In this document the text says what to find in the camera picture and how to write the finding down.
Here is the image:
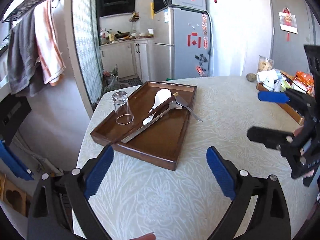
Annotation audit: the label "patterned sliding door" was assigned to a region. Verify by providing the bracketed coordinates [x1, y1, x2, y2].
[72, 0, 103, 104]

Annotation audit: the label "dark brown chopstick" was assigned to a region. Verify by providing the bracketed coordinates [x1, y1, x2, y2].
[147, 92, 179, 117]

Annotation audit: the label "grey hanging towel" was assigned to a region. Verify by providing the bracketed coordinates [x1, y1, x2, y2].
[7, 9, 45, 97]

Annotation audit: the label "clear snack jar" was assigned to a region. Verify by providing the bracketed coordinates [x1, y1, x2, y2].
[257, 56, 274, 72]

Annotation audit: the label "clear drinking glass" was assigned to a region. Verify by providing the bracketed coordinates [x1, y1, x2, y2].
[112, 90, 134, 125]

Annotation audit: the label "orange striped white towel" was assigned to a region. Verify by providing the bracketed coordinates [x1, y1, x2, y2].
[34, 0, 66, 86]

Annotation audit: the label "steel cake server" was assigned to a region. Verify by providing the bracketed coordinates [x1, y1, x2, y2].
[175, 95, 203, 122]

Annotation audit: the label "plastic bag of vegetables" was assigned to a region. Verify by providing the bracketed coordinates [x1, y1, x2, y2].
[103, 65, 125, 94]

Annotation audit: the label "orange snack bag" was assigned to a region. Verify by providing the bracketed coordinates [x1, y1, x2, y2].
[294, 71, 314, 95]

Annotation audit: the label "red wall calendar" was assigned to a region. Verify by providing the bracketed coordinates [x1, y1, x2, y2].
[279, 7, 298, 42]

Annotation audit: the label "silver refrigerator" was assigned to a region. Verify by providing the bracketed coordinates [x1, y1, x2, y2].
[152, 8, 210, 81]

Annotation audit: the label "brown stone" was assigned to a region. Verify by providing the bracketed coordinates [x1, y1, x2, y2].
[246, 73, 257, 82]

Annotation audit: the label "brown wooden tray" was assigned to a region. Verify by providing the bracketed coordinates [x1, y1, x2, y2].
[90, 81, 197, 171]

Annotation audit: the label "white kitchen cabinets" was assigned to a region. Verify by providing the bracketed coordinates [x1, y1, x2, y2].
[100, 38, 153, 82]

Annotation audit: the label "black range hood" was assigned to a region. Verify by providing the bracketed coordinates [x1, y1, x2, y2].
[96, 0, 135, 17]

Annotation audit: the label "white rice paddle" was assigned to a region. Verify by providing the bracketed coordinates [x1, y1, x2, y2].
[142, 89, 172, 125]

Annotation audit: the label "blue hanging cloth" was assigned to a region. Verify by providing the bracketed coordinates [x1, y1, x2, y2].
[0, 140, 34, 181]

